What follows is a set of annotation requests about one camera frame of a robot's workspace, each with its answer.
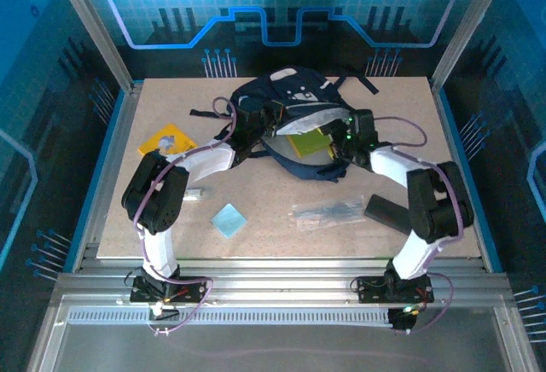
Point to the navy blue backpack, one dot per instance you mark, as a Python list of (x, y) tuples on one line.
[(264, 90)]

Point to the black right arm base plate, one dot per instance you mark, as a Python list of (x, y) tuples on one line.
[(371, 288)]

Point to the aluminium side rail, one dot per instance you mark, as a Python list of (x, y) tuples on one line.
[(456, 154), (111, 176)]

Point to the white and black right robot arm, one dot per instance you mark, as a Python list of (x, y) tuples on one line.
[(392, 165)]

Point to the green notebook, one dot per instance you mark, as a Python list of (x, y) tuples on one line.
[(309, 141)]

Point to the aluminium front rail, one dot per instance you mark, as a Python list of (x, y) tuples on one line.
[(277, 278)]

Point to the small grey marker pen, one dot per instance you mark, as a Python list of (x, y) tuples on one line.
[(197, 194)]

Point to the black pencil case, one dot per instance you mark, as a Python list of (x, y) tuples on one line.
[(384, 213)]

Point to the light blue sticky note pad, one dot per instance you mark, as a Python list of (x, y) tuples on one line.
[(229, 220)]

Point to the yellow picture book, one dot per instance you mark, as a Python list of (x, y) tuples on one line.
[(168, 141)]

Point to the clear plastic bag of pens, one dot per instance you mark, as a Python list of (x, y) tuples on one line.
[(324, 212)]

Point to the aluminium frame post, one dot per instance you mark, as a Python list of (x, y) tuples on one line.
[(464, 35), (99, 35)]

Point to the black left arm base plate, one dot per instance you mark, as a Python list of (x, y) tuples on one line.
[(141, 293)]

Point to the black electronics box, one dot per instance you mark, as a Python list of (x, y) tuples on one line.
[(403, 321)]

